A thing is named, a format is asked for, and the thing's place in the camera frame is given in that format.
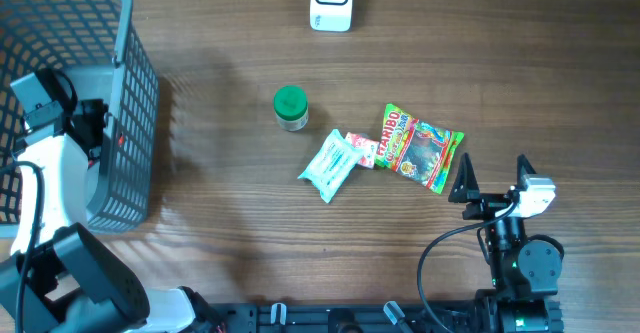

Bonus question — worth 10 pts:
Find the teal wet wipes pack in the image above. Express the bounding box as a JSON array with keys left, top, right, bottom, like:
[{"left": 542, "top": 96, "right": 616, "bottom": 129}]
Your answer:
[{"left": 298, "top": 129, "right": 363, "bottom": 204}]

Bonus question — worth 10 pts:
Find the black camera cable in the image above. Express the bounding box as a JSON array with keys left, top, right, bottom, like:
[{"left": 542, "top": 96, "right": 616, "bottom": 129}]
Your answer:
[{"left": 416, "top": 200, "right": 521, "bottom": 333}]

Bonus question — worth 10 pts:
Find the grey plastic shopping basket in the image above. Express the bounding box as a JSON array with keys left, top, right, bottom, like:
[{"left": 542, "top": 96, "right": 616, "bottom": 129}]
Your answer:
[{"left": 1, "top": 0, "right": 159, "bottom": 234}]

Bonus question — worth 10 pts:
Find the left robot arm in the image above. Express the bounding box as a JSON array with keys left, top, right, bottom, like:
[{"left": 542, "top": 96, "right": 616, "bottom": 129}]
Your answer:
[{"left": 1, "top": 98, "right": 226, "bottom": 332}]

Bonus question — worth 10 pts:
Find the white barcode scanner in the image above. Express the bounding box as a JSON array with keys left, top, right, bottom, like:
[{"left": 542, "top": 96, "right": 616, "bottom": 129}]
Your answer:
[{"left": 309, "top": 0, "right": 353, "bottom": 32}]

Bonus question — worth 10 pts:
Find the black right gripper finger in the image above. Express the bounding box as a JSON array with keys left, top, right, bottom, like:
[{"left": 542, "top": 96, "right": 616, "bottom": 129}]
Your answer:
[
  {"left": 448, "top": 153, "right": 480, "bottom": 203},
  {"left": 516, "top": 154, "right": 536, "bottom": 186}
]

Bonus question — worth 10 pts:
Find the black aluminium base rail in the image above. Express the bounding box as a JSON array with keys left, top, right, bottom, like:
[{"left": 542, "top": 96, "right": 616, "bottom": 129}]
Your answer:
[{"left": 118, "top": 301, "right": 565, "bottom": 333}]

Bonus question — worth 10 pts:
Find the small red-white snack packet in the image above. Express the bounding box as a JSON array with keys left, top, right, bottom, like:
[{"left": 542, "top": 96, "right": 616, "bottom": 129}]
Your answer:
[{"left": 345, "top": 132, "right": 379, "bottom": 169}]

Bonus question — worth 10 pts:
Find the green-lidded Knorr jar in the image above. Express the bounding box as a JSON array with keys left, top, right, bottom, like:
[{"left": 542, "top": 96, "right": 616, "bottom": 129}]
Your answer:
[{"left": 273, "top": 85, "right": 309, "bottom": 132}]

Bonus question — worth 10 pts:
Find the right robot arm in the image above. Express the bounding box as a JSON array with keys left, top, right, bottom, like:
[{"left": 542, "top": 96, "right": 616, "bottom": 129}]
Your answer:
[{"left": 448, "top": 154, "right": 564, "bottom": 332}]

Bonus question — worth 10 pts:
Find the Haribo gummy candy bag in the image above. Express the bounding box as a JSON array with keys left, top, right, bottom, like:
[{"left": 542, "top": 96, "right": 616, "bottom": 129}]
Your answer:
[{"left": 375, "top": 103, "right": 465, "bottom": 194}]

